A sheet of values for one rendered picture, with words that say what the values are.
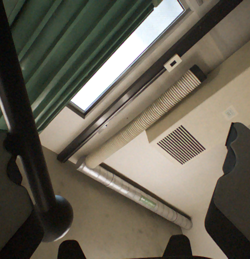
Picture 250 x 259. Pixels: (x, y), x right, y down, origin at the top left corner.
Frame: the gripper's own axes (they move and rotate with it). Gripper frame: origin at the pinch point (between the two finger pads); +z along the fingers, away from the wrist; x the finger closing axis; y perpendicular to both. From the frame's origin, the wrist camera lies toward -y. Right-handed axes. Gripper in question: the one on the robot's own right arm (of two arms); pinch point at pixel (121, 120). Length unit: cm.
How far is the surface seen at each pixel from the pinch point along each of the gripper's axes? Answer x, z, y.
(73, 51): -3.7, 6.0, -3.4
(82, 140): -41, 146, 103
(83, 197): -45, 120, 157
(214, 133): 82, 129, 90
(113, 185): -14, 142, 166
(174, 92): 45, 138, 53
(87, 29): -2.4, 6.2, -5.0
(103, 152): -21, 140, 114
